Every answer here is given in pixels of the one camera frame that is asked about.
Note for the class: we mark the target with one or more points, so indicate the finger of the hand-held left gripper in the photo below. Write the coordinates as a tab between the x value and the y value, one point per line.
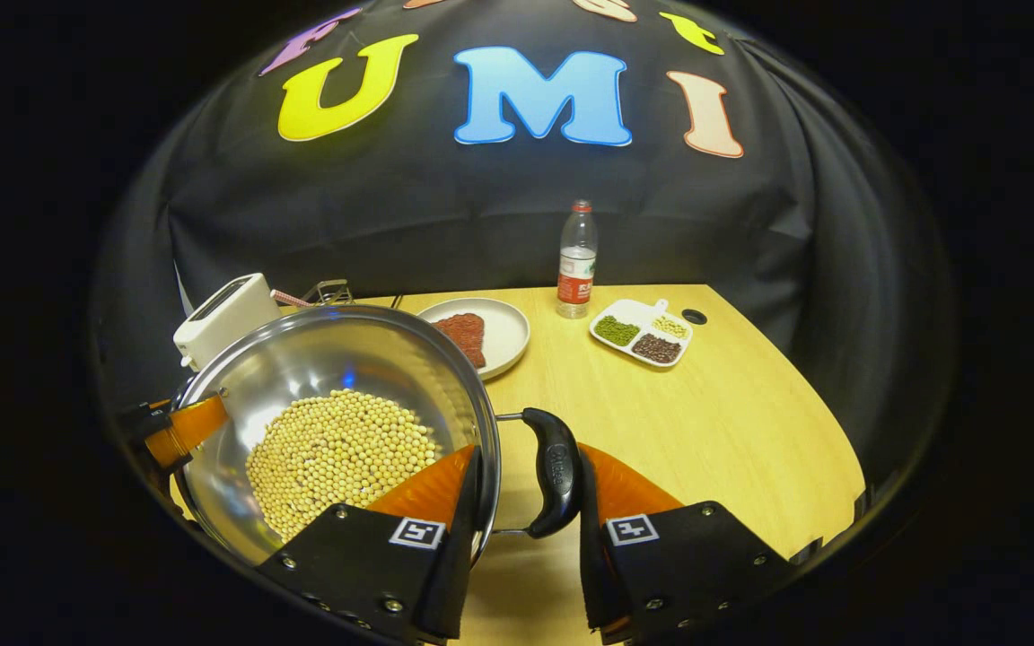
185	426

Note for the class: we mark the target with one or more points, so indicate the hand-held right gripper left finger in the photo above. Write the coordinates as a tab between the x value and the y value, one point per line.
364	556

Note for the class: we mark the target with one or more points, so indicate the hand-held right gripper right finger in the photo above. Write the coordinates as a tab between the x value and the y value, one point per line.
687	561

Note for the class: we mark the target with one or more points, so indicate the pile of yellow soybeans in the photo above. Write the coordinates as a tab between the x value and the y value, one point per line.
337	458

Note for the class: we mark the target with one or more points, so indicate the stainless steel pot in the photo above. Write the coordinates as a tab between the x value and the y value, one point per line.
328	350

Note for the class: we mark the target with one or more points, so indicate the white toaster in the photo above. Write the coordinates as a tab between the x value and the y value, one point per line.
225	318

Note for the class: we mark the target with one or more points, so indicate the pink straw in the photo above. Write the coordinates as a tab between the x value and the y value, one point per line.
288	298

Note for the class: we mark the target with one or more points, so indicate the clear glass holder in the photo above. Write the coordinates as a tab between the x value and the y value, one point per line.
330	292

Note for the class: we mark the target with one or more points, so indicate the dark red beans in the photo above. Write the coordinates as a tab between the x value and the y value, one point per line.
657	348

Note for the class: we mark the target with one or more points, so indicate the pale yellow beans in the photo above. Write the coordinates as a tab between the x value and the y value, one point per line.
671	327

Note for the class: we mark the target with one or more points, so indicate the green mung beans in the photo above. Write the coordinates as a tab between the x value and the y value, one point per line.
616	330

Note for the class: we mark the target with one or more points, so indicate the red raw meat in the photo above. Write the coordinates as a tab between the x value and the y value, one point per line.
465	336

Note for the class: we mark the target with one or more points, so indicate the white divided plate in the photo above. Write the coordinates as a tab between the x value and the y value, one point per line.
638	314

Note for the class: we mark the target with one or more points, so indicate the round white plate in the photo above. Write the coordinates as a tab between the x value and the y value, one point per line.
503	336

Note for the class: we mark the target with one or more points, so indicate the clear plastic water bottle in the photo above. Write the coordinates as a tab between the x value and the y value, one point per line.
577	260

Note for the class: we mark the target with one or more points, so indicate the black backdrop cloth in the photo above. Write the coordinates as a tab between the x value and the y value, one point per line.
436	206

